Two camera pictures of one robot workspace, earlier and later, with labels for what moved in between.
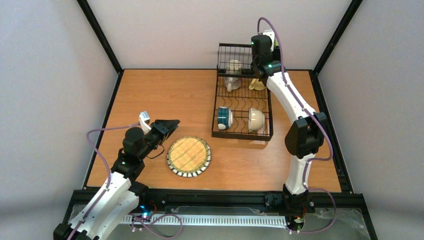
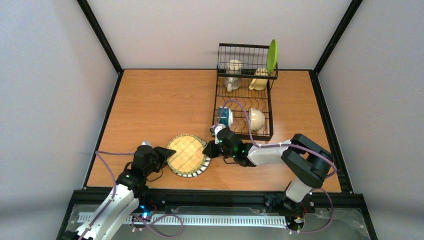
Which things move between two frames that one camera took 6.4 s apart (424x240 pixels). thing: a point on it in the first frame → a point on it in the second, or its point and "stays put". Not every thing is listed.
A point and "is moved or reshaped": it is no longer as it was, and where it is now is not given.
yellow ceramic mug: x=257 y=85 stays put
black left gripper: x=161 y=129 → x=158 y=157
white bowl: x=256 y=119 stays put
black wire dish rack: x=242 y=106 stays put
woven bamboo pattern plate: x=188 y=154 is moved or reshaped
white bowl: x=225 y=118 stays put
